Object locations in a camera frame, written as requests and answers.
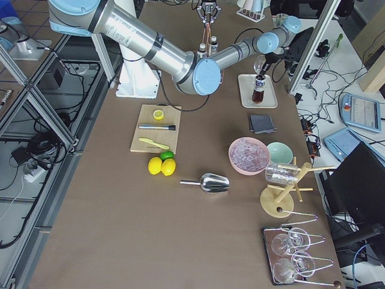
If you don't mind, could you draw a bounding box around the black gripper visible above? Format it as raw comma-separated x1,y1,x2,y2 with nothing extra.
257,52,277,79
196,0,221,24

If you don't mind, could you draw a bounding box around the copper wire bottle basket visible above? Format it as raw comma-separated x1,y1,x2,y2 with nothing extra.
196,17,223,85

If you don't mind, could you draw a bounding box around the tea bottle front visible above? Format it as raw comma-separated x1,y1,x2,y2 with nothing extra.
251,76,265,104

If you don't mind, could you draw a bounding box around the tea bottle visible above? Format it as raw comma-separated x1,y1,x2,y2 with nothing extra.
251,76,265,104
209,36,218,55
197,43,207,58

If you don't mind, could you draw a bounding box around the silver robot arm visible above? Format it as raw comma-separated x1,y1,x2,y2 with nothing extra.
48,1,301,96

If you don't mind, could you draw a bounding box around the tea bottle back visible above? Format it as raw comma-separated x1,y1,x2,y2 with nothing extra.
209,36,218,55

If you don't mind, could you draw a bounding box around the tea bottle middle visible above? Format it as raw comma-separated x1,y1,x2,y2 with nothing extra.
197,43,207,58

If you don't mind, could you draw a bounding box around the clear wine glass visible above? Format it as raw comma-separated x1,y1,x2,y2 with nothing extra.
253,55,266,75

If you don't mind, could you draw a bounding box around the cream rectangular tray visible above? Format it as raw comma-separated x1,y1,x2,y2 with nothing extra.
238,74,278,108

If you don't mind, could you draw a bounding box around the white cup rack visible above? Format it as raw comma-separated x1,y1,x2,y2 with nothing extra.
236,0,265,22

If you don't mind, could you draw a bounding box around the grey folded cloth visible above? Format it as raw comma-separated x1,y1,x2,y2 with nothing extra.
249,114,276,134

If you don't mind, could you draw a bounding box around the green bowl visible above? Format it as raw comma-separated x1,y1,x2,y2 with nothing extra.
267,142,294,164

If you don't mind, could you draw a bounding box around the green tipped metal rod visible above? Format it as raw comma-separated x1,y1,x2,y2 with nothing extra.
309,33,343,87

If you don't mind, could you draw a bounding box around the pink bowl with ice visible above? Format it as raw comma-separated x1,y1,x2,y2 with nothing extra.
228,137,271,176

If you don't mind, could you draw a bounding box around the wooden cutting board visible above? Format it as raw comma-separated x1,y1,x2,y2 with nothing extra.
130,104,181,154

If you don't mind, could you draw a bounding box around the blue teach pendant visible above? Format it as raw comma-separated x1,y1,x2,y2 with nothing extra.
340,93,382,133
324,128,368,162

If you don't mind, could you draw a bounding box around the glass mug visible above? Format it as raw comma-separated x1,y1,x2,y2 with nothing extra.
265,163,300,185

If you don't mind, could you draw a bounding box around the steel muddler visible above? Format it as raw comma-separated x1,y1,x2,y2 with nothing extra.
138,124,176,131

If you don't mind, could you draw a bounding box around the half lemon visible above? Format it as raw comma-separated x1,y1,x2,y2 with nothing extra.
153,110,164,120

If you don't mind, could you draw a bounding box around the metal ice scoop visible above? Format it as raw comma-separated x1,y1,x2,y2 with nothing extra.
180,173,230,193

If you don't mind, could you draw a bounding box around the yellow plastic knife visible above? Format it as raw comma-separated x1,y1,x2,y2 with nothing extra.
139,137,170,150

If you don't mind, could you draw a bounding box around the wooden glass tree stand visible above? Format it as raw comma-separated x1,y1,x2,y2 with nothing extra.
259,163,335,218

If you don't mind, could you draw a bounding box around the green lime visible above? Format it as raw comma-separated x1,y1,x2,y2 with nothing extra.
159,151,174,161

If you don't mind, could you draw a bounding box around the yellow lemon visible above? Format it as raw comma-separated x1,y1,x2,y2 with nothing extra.
161,158,176,176
147,157,162,175

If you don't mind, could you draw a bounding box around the black monitor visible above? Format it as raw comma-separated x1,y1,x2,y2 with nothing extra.
325,143,384,225

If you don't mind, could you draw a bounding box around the black tray with glasses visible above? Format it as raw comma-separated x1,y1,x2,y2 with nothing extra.
262,227,342,288

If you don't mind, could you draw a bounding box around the aluminium frame post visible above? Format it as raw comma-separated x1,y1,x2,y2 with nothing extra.
288,0,340,96

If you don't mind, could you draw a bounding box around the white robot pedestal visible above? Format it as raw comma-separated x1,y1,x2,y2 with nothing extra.
115,0,162,100

